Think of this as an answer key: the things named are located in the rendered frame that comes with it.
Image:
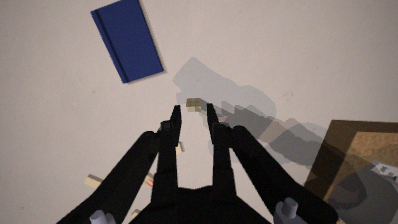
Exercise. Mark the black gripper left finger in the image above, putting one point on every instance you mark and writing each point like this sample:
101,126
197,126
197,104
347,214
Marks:
113,198

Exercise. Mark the beige domino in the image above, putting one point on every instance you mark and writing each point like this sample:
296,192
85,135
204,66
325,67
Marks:
178,149
193,105
149,180

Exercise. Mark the dark blue notebook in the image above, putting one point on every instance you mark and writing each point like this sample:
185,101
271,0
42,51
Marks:
125,33

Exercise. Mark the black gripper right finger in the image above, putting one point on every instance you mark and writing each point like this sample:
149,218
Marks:
286,200

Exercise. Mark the tan rectangular tile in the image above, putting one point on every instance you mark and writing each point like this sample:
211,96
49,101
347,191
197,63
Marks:
135,213
93,181

